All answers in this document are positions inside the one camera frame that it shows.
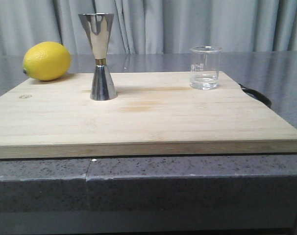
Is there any clear glass beaker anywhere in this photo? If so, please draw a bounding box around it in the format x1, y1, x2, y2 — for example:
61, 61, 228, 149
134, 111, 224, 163
190, 46, 222, 90

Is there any silver double jigger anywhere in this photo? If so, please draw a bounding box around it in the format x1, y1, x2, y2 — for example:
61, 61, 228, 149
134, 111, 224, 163
78, 13, 117, 101

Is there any wooden cutting board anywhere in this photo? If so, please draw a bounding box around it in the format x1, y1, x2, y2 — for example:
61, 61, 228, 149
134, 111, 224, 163
0, 72, 297, 159

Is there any grey curtain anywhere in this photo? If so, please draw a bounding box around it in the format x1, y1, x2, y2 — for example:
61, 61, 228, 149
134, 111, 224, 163
0, 0, 297, 56

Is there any yellow lemon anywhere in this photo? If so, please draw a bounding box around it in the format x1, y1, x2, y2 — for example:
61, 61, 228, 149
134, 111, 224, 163
23, 42, 71, 81

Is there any black cutting board handle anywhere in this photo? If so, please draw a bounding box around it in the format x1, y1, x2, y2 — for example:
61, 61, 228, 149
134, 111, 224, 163
239, 83, 272, 108

